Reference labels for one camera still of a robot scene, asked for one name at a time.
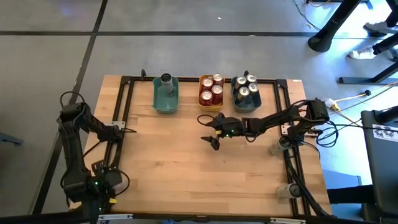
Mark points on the silver metal bracket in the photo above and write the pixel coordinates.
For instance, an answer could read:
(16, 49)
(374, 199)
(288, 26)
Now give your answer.
(115, 216)
(286, 220)

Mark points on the black stand foot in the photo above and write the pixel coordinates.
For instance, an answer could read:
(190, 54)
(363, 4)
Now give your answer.
(367, 80)

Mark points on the yellow plastic bin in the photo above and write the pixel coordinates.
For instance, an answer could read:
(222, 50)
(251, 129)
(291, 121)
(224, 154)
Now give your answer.
(211, 108)

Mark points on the grey floor object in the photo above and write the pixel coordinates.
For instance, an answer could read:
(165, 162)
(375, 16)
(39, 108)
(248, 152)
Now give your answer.
(9, 138)

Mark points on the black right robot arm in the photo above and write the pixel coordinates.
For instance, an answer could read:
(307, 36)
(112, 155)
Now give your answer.
(280, 118)

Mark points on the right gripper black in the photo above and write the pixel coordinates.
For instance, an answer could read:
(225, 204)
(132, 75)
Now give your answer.
(231, 126)

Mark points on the black equipment cart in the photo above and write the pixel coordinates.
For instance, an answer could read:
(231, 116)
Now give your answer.
(382, 161)

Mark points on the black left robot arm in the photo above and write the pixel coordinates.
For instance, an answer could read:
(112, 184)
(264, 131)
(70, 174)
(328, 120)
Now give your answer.
(70, 146)

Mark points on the black table clamp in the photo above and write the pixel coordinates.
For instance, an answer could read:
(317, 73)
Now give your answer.
(246, 73)
(143, 73)

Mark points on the green plastic bin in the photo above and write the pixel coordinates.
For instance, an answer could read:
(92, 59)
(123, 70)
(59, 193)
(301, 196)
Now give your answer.
(164, 105)

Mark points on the black crossbar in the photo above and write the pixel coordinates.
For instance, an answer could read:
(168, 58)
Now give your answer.
(46, 218)

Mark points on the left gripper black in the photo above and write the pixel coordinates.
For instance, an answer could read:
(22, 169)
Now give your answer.
(104, 183)

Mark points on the dark blue-grey plastic bin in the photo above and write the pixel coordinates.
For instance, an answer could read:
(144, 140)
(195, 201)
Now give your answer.
(248, 107)

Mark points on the black pole base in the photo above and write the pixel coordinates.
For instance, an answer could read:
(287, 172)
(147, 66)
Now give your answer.
(323, 40)

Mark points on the white marker label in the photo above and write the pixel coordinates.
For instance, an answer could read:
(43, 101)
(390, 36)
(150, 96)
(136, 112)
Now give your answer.
(385, 132)

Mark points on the person's white shoe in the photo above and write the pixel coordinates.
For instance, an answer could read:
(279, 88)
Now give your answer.
(377, 26)
(362, 53)

